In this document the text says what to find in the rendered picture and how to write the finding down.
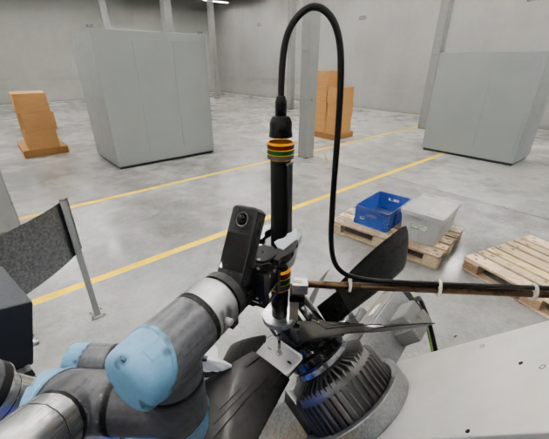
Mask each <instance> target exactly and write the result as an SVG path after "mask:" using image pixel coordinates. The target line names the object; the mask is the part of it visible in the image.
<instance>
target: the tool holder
mask: <svg viewBox="0 0 549 439"><path fill-rule="evenodd" d="M294 278H295V279H302V280H303V282H302V283H294V282H293V284H291V286H290V289H289V306H288V314H287V317H286V318H284V319H282V320H276V319H275V318H274V317H273V316H272V307H271V305H269V306H268V307H266V308H265V309H264V311H263V313H262V320H263V323H264V324H265V325H266V326H267V327H268V328H270V329H273V330H277V331H282V330H287V329H289V328H291V327H293V326H294V324H295V322H296V320H298V304H299V302H305V294H308V277H301V276H293V279H294Z"/></svg>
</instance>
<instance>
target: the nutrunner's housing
mask: <svg viewBox="0 0 549 439"><path fill-rule="evenodd" d="M269 137H270V138H292V137H293V133H292V120H291V118H290V116H288V115H287V100H286V96H283V97H279V96H276V100H275V115H274V116H272V118H271V119H270V122H269ZM271 307H272V316H273V317H274V318H275V319H276V320H282V319H284V318H286V317H287V314H288V291H287V292H284V293H278V294H277V295H276V296H275V297H274V298H273V299H272V300H271Z"/></svg>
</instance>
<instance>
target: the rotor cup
mask: <svg viewBox="0 0 549 439"><path fill-rule="evenodd" d="M298 309H299V311H300V312H301V313H302V315H303V316H304V318H305V319H306V321H311V320H312V319H313V320H316V321H317V320H322V321H324V319H323V318H322V317H321V316H320V314H319V313H318V312H317V310H316V309H315V307H314V306H313V304H312V303H311V302H310V300H309V299H308V298H307V297H306V296H305V302H299V304H298ZM298 321H302V318H301V317H300V315H298V320H296V322H295V324H294V326H293V327H291V328H289V329H287V330H282V332H281V341H283V342H284V343H286V344H287V345H289V346H290V347H291V348H292V349H294V350H295V351H297V352H298V353H300V354H301V355H302V359H303V360H304V361H303V362H302V364H301V365H300V366H299V367H298V368H297V369H296V370H295V372H294V374H295V375H301V374H304V373H306V372H308V371H309V370H311V369H312V368H314V367H316V366H317V365H319V364H320V363H321V362H323V361H324V360H325V359H326V358H328V357H329V356H330V355H331V354H332V353H333V352H334V351H335V350H336V348H337V347H338V346H339V344H340V343H341V341H342V336H338V337H333V338H324V339H320V340H315V341H307V342H300V343H298V335H299V329H295V327H297V326H300V325H299V324H297V322H298Z"/></svg>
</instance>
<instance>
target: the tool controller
mask: <svg viewBox="0 0 549 439"><path fill-rule="evenodd" d="M32 307H33V304H32V301H31V299H30V298H29V297H28V296H27V295H26V293H25V292H24V291H23V290H22V289H21V287H20V286H19V285H18V284H17V283H16V282H15V281H14V280H13V279H12V278H11V276H10V275H9V274H8V273H7V271H6V270H5V269H4V268H3V267H0V359H1V360H5V361H9V362H11V363H12V364H13V365H14V366H15V369H16V370H18V369H20V368H24V366H26V365H28V364H30V365H31V364H33V353H34V351H33V347H35V346H38V345H39V339H38V338H34V332H33V311H32ZM33 338H34V339H33Z"/></svg>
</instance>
